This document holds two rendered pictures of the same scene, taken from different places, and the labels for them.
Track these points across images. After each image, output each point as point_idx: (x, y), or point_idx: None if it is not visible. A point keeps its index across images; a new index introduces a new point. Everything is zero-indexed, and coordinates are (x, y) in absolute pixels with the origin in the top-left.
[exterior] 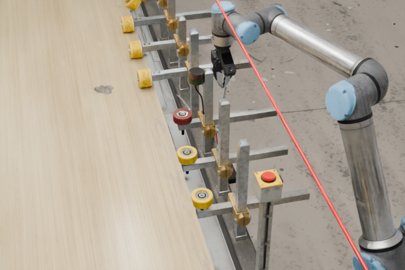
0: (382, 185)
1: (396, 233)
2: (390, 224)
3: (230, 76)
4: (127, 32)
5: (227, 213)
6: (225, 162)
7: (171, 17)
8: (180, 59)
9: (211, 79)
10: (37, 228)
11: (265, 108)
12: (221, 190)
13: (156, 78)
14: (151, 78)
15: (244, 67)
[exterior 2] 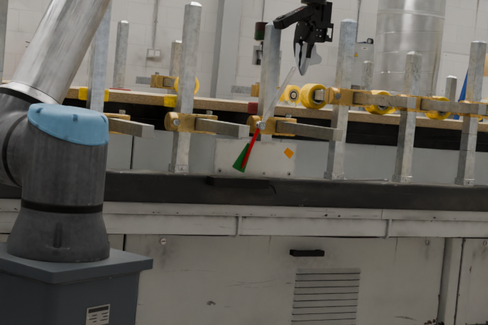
0: (57, 2)
1: (24, 85)
2: (26, 64)
3: (306, 54)
4: (430, 116)
5: (133, 170)
6: (179, 109)
7: (468, 97)
8: (400, 120)
9: (269, 35)
10: None
11: (331, 128)
12: (172, 161)
13: (317, 96)
14: (309, 90)
15: (397, 105)
